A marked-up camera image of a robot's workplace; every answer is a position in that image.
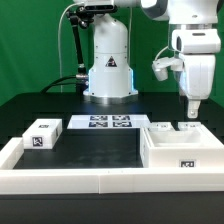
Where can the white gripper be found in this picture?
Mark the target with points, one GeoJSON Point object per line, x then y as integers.
{"type": "Point", "coordinates": [196, 48]}

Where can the white cabinet body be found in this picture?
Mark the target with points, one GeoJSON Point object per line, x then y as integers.
{"type": "Point", "coordinates": [192, 148]}

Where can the white door panel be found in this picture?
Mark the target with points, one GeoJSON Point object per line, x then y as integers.
{"type": "Point", "coordinates": [161, 126]}
{"type": "Point", "coordinates": [188, 125]}

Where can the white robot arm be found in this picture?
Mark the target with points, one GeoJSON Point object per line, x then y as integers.
{"type": "Point", "coordinates": [123, 33]}

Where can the white cabinet top block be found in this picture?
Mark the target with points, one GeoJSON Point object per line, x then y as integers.
{"type": "Point", "coordinates": [42, 134]}

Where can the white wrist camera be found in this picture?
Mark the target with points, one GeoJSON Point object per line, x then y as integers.
{"type": "Point", "coordinates": [160, 66]}

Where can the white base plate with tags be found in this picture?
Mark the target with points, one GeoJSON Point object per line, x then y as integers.
{"type": "Point", "coordinates": [108, 121]}

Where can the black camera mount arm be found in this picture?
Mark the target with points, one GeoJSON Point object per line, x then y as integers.
{"type": "Point", "coordinates": [78, 40]}

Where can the white U-shaped fence frame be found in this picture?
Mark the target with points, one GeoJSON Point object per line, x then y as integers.
{"type": "Point", "coordinates": [15, 181]}

